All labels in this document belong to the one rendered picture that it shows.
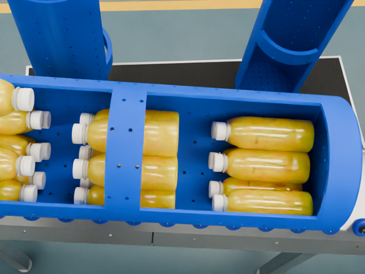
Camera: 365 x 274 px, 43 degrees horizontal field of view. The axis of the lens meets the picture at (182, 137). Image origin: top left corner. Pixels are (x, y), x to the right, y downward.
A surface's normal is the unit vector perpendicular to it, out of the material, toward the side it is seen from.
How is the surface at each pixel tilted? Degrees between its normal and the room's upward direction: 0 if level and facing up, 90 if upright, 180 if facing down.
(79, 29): 90
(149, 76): 0
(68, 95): 83
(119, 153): 24
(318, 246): 71
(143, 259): 0
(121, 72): 0
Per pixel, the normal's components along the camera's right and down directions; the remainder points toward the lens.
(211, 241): 0.00, 0.72
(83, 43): 0.55, 0.77
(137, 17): 0.08, -0.41
